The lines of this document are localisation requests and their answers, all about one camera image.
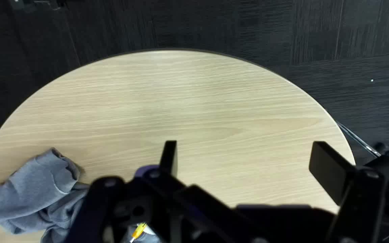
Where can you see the grey cloth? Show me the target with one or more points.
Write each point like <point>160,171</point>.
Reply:
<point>37,190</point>

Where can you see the yellow pen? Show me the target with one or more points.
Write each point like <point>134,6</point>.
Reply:
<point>138,231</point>

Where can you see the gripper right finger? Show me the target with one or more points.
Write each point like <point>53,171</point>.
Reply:
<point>331,170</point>

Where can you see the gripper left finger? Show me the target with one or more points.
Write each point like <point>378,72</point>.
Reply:
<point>167,158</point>

